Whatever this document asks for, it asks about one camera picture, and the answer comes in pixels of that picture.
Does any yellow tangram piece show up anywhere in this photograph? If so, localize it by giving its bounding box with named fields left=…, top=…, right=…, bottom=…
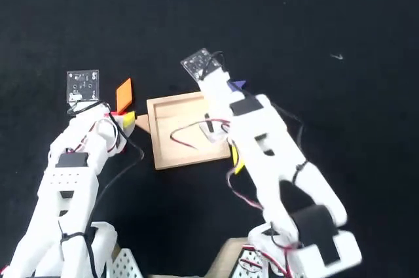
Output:
left=230, top=144, right=246, bottom=175

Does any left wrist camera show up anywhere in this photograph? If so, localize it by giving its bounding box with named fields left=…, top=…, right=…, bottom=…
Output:
left=66, top=69, right=100, bottom=102

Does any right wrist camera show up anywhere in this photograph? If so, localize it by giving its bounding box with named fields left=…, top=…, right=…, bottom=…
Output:
left=180, top=47, right=223, bottom=81

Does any orange parallelogram tangram piece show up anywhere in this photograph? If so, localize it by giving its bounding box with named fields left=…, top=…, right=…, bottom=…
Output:
left=115, top=77, right=134, bottom=114

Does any square wooden tray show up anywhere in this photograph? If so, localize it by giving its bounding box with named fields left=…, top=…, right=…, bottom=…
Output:
left=146, top=91, right=232, bottom=171

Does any blue triangle tangram piece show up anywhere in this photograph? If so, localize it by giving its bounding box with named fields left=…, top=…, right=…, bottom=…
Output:
left=228, top=80, right=247, bottom=93

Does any black cable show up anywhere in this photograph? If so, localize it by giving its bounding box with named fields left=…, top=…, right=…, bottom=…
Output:
left=85, top=133, right=145, bottom=236

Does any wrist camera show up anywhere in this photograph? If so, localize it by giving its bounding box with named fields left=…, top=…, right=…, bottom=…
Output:
left=66, top=69, right=100, bottom=102
left=180, top=47, right=223, bottom=81

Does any plain wooden triangle piece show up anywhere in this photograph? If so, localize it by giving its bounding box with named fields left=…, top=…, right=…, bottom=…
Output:
left=135, top=114, right=152, bottom=134

